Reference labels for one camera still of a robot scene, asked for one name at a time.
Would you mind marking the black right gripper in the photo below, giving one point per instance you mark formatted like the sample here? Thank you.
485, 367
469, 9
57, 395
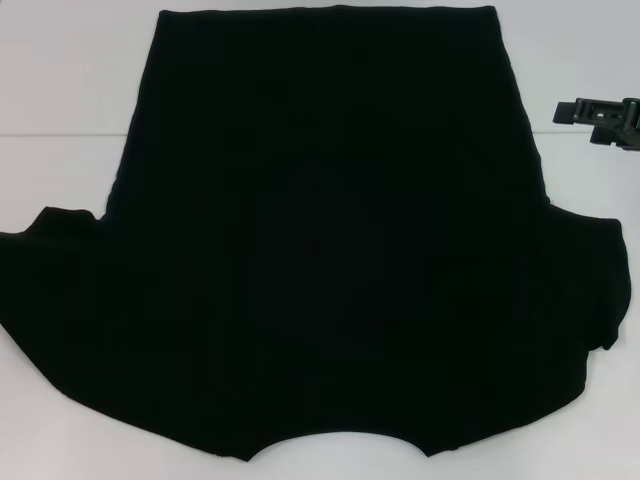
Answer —
612, 112

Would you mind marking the black shirt with white print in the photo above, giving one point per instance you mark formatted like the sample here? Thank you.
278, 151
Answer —
320, 225

